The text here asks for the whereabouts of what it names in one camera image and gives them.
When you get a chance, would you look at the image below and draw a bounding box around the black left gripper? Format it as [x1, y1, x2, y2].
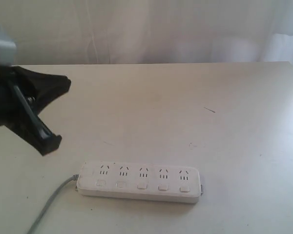
[0, 66, 71, 156]

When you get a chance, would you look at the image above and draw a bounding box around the white five-outlet power strip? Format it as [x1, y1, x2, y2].
[77, 161, 203, 204]

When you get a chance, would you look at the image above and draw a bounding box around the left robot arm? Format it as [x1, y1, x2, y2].
[0, 28, 71, 156]

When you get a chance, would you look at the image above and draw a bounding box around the white backdrop curtain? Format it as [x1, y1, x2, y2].
[0, 0, 293, 66]

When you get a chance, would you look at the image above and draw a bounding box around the grey power cable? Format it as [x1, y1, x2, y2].
[26, 174, 80, 234]

